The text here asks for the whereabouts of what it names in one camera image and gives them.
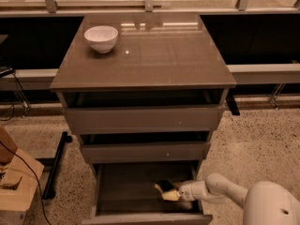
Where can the grey open bottom drawer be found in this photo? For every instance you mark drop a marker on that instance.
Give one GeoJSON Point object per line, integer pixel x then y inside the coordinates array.
{"type": "Point", "coordinates": [126, 195]}

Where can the black stand foot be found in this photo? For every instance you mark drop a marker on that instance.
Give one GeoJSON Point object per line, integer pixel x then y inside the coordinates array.
{"type": "Point", "coordinates": [232, 105]}

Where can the grey top drawer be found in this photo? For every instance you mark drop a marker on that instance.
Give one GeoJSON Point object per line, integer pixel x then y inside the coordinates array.
{"type": "Point", "coordinates": [143, 120]}

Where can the white ceramic bowl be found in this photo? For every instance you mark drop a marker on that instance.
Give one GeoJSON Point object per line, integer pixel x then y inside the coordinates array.
{"type": "Point", "coordinates": [101, 38]}

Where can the grey drawer cabinet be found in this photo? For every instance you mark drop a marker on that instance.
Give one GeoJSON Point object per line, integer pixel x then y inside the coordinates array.
{"type": "Point", "coordinates": [160, 60]}

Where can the black floor stand bar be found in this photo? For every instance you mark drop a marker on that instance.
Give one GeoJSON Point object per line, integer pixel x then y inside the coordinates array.
{"type": "Point", "coordinates": [49, 192]}

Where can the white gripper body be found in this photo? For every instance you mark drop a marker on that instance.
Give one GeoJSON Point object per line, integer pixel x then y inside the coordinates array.
{"type": "Point", "coordinates": [187, 190]}

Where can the metal window frame rail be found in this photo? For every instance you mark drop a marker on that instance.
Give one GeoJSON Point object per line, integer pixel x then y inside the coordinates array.
{"type": "Point", "coordinates": [150, 0]}

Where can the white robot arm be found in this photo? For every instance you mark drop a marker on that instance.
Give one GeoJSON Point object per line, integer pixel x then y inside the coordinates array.
{"type": "Point", "coordinates": [264, 203]}

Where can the grey middle drawer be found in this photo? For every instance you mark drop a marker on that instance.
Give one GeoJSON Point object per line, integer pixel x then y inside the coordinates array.
{"type": "Point", "coordinates": [144, 152]}

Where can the green and yellow sponge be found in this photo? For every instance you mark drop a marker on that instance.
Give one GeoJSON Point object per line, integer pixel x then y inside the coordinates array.
{"type": "Point", "coordinates": [164, 186]}

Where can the wooden box stand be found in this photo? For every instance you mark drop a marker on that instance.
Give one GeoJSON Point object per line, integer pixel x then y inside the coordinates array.
{"type": "Point", "coordinates": [20, 174]}

